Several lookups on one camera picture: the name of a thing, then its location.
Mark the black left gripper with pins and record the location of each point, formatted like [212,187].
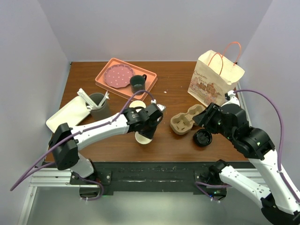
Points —
[150,134]

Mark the pink polka dot plate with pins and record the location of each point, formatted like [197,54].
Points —
[118,76]

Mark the black plastic cup lid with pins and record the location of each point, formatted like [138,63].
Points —
[202,138]

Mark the brown paper coffee cup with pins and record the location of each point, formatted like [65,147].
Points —
[142,140]

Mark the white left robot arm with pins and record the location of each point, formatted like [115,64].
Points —
[67,142]

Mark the salmon pink serving tray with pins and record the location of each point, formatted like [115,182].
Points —
[125,92]

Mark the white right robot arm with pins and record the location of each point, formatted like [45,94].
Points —
[279,200]

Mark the black mounting base plate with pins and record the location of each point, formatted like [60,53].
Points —
[111,177]

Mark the cream paper gift bag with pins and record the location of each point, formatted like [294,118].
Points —
[214,75]

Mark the white rectangular plate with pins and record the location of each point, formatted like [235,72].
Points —
[73,113]

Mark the dark green mug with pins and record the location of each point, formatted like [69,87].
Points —
[138,82]

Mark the beige pulp cup carrier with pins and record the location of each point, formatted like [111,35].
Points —
[182,123]

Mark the aluminium frame rail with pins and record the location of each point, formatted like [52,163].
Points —
[46,178]

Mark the grey cylindrical utensil holder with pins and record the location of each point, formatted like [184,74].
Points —
[102,110]

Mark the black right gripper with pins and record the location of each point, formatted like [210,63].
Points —
[204,119]

